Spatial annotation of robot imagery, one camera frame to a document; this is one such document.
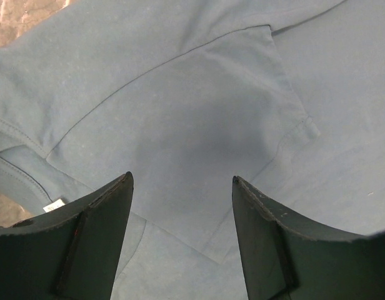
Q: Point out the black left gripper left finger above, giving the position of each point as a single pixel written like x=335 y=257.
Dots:
x=71 y=252

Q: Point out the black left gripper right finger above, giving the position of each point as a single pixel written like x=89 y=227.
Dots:
x=286 y=255

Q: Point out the grey blue t shirt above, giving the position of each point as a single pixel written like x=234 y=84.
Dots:
x=289 y=95

